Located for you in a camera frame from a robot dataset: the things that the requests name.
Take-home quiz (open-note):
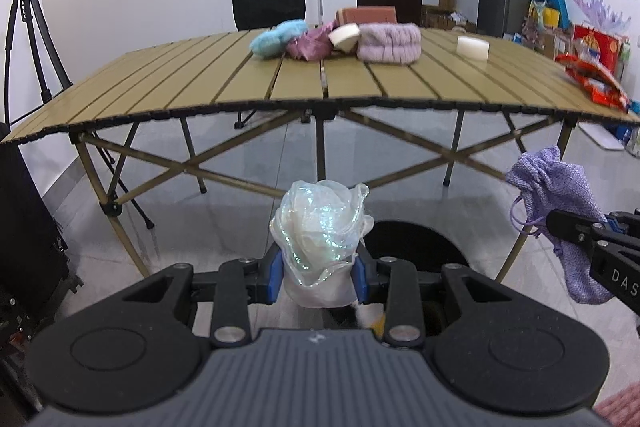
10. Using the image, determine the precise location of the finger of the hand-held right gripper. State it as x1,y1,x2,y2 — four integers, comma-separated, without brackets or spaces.
604,211,640,238
546,209,640,256

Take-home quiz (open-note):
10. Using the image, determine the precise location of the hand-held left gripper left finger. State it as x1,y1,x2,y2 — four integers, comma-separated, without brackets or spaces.
119,252,287,349

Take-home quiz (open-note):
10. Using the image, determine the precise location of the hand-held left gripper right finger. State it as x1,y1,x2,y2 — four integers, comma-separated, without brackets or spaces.
351,251,512,349

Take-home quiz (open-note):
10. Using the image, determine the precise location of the purple drawstring pouch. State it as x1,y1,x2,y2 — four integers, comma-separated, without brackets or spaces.
506,146,615,305

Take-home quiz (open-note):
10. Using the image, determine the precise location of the white iridescent organza bag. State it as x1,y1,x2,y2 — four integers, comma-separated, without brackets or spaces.
269,179,375,310

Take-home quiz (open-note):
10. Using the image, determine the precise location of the black trash bin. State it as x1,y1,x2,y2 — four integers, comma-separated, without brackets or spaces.
357,219,472,343

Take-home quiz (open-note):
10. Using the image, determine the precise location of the white sponge block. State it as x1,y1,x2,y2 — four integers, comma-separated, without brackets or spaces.
456,35,490,62
328,23,362,54

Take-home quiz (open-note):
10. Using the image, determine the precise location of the pink glitter pouch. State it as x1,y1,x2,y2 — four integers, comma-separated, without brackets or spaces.
286,23,336,62

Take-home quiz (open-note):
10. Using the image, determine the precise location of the pink fuzzy towel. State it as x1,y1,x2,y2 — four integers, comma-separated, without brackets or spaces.
356,23,422,66

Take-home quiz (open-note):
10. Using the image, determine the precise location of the brown box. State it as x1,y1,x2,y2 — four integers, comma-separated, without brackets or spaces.
335,6,397,28

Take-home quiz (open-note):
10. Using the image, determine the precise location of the white flat board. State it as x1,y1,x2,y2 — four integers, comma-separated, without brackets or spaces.
577,121,628,151

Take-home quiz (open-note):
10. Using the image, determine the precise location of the pink fluffy rug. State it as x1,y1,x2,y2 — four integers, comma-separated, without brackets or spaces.
595,382,640,427

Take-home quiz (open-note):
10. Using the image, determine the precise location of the red snack packet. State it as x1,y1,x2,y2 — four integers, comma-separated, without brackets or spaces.
555,54,631,112

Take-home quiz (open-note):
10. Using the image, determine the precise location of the red gift box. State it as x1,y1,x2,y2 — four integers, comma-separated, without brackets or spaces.
570,24,628,72

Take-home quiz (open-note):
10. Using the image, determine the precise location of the large cardboard box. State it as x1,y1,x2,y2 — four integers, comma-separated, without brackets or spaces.
522,27,576,60

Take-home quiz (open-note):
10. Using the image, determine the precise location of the tan folding table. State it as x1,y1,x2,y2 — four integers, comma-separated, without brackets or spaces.
0,27,640,280

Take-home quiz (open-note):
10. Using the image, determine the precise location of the blue gift bag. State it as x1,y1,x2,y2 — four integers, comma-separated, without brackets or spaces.
528,0,571,30

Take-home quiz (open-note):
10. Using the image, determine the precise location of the light blue fluffy ball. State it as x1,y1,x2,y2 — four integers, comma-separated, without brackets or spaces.
249,20,308,59

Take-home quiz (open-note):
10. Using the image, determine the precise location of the small cardboard box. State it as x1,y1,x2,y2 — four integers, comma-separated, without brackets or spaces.
421,0,476,32

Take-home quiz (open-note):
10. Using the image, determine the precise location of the black suitcase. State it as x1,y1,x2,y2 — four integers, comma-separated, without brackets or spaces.
0,122,85,353

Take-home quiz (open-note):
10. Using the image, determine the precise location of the black folding chair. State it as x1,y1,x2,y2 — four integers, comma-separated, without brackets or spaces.
232,0,307,130

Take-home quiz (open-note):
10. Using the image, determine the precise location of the black tripod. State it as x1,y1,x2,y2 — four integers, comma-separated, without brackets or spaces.
2,0,156,230

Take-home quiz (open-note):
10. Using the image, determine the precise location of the purple coral wall decoration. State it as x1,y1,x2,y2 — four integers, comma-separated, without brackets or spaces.
562,0,628,35

